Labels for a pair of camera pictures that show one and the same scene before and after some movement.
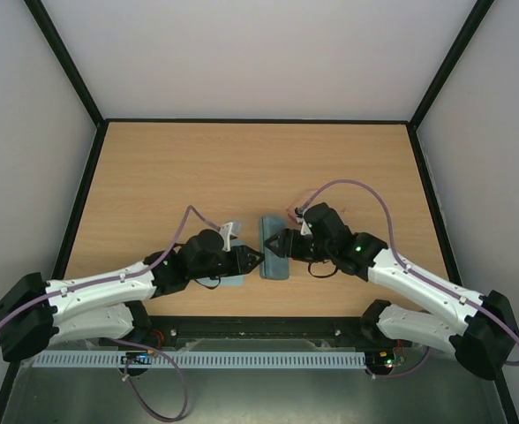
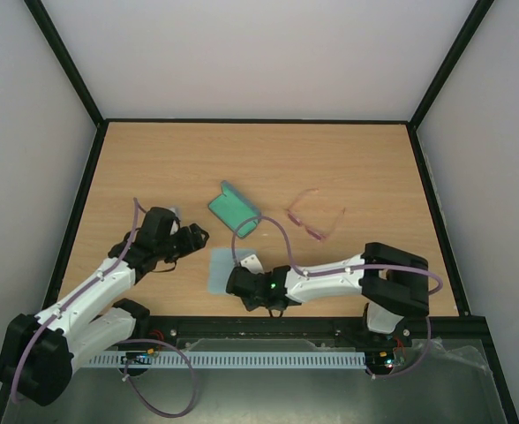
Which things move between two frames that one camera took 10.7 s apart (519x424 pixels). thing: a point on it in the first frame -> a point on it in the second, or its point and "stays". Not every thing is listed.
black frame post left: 72,72 stays
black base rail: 354,329 stays
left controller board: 137,358 stays
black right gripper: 286,243 -> 235,283
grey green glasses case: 274,267 -> 233,208
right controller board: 379,361 stays
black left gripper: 240,264 -> 198,244
